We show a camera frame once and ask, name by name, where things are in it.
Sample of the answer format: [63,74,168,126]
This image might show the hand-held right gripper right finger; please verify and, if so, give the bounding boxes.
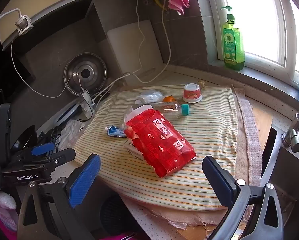
[202,155,283,240]

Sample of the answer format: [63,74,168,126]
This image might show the red white round jar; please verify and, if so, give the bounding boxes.
[182,84,203,103]

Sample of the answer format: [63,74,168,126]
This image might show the white charger adapter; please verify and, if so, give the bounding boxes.
[15,15,33,35]

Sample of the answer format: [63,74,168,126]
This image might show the white plastic bag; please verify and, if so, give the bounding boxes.
[57,119,86,150]

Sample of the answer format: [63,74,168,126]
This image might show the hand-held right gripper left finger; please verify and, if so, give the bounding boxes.
[18,154,101,240]

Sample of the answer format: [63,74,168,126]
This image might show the steel faucet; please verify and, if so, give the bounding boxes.
[282,97,299,153]

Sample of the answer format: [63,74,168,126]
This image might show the white cutting board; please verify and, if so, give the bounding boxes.
[106,20,165,87]

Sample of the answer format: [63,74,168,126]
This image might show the small white carton box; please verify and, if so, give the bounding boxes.
[123,140,145,160]

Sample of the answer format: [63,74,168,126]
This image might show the steel sink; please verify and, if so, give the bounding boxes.
[259,127,299,240]

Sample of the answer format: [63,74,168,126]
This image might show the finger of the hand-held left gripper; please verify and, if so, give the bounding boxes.
[24,147,76,170]
[22,142,56,160]

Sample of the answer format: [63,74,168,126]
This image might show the white power strip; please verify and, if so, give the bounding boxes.
[79,87,96,119]

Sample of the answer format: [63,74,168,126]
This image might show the blue and white dish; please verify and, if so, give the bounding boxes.
[53,100,85,124]

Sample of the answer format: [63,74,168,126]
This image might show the steel pot lid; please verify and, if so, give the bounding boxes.
[64,52,107,97]

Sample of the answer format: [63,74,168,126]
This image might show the striped cloth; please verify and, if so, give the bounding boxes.
[73,84,240,212]

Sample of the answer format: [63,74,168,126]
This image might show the black pan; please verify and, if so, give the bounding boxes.
[11,125,38,155]

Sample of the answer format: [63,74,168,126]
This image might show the clear bottle with teal cap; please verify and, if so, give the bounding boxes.
[153,102,190,119]

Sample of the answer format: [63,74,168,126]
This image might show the green carton by window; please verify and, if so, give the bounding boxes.
[220,6,245,72]

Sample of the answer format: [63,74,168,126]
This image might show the white window frame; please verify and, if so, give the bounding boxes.
[204,0,299,90]

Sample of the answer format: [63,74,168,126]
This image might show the knotted clear plastic bag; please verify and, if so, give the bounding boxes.
[135,91,163,105]

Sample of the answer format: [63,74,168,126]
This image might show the black mesh trash bin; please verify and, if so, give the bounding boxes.
[99,195,135,235]

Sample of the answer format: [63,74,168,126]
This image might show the red snack bag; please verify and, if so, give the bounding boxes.
[124,104,197,178]

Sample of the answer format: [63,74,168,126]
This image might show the cream wall cabinet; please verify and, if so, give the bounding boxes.
[0,0,95,52]

